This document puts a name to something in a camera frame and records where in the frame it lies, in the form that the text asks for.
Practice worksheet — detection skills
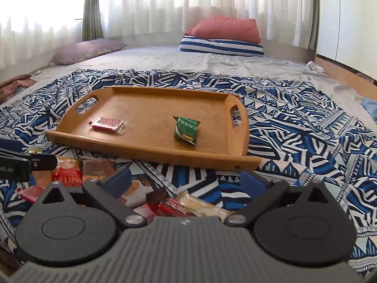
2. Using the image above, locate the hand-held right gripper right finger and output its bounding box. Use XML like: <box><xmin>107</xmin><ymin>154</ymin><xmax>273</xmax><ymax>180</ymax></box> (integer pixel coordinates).
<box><xmin>224</xmin><ymin>170</ymin><xmax>329</xmax><ymax>228</ymax></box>

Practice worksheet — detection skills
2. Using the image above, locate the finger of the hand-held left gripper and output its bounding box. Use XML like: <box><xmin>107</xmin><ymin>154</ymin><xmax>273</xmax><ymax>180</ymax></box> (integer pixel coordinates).
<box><xmin>0</xmin><ymin>140</ymin><xmax>23</xmax><ymax>154</ymax></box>
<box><xmin>29</xmin><ymin>154</ymin><xmax>57</xmax><ymax>172</ymax></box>

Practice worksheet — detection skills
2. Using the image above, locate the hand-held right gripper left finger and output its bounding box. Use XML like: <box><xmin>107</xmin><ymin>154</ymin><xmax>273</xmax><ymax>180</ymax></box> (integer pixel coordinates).
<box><xmin>35</xmin><ymin>167</ymin><xmax>148</xmax><ymax>229</ymax></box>

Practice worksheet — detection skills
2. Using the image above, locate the white coffee sachet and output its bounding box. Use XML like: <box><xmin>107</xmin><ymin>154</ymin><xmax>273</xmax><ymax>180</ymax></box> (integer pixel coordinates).
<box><xmin>121</xmin><ymin>173</ymin><xmax>161</xmax><ymax>210</ymax></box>

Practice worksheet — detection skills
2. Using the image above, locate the red chip packet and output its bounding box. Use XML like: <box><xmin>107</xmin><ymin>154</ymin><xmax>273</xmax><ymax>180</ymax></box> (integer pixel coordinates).
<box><xmin>51</xmin><ymin>157</ymin><xmax>83</xmax><ymax>187</ymax></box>

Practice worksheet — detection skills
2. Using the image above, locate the small red patterned snack packet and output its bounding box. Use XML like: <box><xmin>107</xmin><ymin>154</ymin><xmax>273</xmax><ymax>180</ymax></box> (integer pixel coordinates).
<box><xmin>89</xmin><ymin>117</ymin><xmax>128</xmax><ymax>135</ymax></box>
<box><xmin>18</xmin><ymin>186</ymin><xmax>45</xmax><ymax>204</ymax></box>

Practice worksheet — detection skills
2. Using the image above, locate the cream wafer packet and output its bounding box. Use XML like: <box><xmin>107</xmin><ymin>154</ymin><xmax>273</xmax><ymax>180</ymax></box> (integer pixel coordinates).
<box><xmin>176</xmin><ymin>190</ymin><xmax>234</xmax><ymax>218</ymax></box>

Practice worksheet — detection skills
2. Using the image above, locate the red snack bar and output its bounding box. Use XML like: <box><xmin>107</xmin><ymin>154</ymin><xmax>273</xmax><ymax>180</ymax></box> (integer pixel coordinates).
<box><xmin>146</xmin><ymin>189</ymin><xmax>195</xmax><ymax>217</ymax></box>

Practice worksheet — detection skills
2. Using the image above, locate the wooden tray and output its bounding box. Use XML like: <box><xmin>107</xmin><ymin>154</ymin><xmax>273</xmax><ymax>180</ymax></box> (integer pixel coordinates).
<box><xmin>45</xmin><ymin>86</ymin><xmax>262</xmax><ymax>171</ymax></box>

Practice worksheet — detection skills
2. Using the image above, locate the green snack packet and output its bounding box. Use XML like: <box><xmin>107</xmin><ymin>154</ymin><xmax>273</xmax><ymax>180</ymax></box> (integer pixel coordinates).
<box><xmin>172</xmin><ymin>116</ymin><xmax>201</xmax><ymax>146</ymax></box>

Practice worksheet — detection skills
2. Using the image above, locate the brown snack packet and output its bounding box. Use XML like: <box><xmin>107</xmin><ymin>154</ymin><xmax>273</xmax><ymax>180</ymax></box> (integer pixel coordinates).
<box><xmin>82</xmin><ymin>158</ymin><xmax>116</xmax><ymax>181</ymax></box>

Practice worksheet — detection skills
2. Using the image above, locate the brown cloth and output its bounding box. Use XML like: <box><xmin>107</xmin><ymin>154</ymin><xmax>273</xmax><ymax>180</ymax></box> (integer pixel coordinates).
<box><xmin>0</xmin><ymin>74</ymin><xmax>37</xmax><ymax>96</ymax></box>

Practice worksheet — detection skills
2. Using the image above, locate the blue white patterned blanket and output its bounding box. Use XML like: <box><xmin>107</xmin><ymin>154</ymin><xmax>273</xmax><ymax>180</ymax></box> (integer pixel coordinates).
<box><xmin>0</xmin><ymin>68</ymin><xmax>377</xmax><ymax>280</ymax></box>

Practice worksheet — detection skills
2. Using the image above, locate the purple pillow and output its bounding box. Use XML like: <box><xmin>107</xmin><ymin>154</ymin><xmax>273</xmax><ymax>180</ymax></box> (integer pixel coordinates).
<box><xmin>54</xmin><ymin>39</ymin><xmax>126</xmax><ymax>65</ymax></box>

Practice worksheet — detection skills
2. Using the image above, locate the grey bed sheet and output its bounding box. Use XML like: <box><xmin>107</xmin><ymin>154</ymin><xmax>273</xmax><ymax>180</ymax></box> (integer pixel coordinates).
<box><xmin>0</xmin><ymin>45</ymin><xmax>377</xmax><ymax>115</ymax></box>

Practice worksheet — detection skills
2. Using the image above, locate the crumpled white plastic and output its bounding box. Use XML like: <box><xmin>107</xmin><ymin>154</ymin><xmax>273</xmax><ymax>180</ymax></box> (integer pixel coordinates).
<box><xmin>306</xmin><ymin>60</ymin><xmax>326</xmax><ymax>74</ymax></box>

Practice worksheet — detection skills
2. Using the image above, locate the blue white striped pillow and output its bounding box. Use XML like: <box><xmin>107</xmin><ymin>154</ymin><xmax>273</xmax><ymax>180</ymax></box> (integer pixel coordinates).
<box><xmin>179</xmin><ymin>35</ymin><xmax>265</xmax><ymax>57</ymax></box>

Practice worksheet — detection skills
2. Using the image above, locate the white sheer curtain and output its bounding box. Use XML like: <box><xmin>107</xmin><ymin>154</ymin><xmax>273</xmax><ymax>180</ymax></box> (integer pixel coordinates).
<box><xmin>0</xmin><ymin>0</ymin><xmax>89</xmax><ymax>69</ymax></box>
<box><xmin>98</xmin><ymin>0</ymin><xmax>321</xmax><ymax>48</ymax></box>

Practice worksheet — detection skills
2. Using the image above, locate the light blue cloth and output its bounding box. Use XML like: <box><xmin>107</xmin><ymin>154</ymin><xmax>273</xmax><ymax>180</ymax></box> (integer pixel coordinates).
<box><xmin>362</xmin><ymin>97</ymin><xmax>377</xmax><ymax>121</ymax></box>

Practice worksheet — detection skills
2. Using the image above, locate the wooden base board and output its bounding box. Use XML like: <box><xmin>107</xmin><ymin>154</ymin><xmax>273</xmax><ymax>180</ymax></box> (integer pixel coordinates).
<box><xmin>315</xmin><ymin>57</ymin><xmax>377</xmax><ymax>93</ymax></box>

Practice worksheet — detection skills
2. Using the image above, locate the pink pillow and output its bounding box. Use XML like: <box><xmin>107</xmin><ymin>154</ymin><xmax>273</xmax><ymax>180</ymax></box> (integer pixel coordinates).
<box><xmin>184</xmin><ymin>16</ymin><xmax>261</xmax><ymax>44</ymax></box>

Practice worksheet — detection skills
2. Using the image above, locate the grey green curtain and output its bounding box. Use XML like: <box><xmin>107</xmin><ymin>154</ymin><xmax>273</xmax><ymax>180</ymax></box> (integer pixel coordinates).
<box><xmin>81</xmin><ymin>0</ymin><xmax>104</xmax><ymax>41</ymax></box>

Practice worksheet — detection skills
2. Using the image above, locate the white wardrobe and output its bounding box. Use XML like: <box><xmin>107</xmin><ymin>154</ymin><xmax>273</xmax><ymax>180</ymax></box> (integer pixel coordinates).
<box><xmin>315</xmin><ymin>0</ymin><xmax>377</xmax><ymax>79</ymax></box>

